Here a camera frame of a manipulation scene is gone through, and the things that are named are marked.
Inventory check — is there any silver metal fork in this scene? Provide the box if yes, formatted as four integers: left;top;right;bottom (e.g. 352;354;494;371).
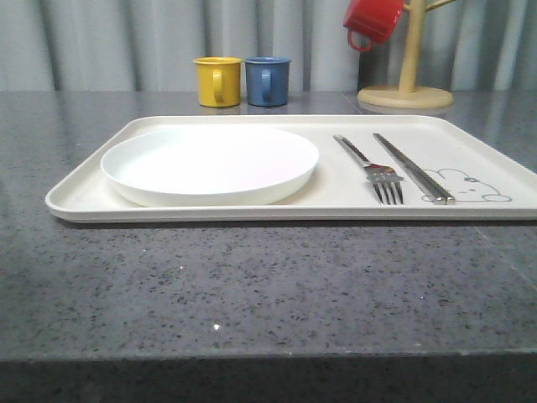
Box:
333;134;404;205

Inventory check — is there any silver chopstick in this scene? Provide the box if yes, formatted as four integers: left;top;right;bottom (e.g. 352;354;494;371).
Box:
373;133;446;206
376;133;456;206

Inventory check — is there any red enamel mug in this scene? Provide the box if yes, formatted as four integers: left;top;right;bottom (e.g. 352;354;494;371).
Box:
343;0;405;51

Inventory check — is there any white round plate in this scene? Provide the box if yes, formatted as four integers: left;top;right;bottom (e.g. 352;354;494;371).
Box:
101;125;320;207

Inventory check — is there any cream rabbit serving tray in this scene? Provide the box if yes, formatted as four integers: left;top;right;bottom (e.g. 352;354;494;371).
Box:
45;115;536;223

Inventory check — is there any yellow enamel mug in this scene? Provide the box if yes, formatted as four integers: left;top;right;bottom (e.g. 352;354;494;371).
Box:
194;57;242;107

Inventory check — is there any wooden mug tree stand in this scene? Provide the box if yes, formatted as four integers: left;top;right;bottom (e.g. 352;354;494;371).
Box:
357;0;453;109

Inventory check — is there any grey pleated curtain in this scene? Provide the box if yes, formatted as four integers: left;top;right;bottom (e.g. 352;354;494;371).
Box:
1;1;536;92

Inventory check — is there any blue enamel mug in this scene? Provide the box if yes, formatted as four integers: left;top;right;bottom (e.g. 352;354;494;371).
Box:
244;56;291;107

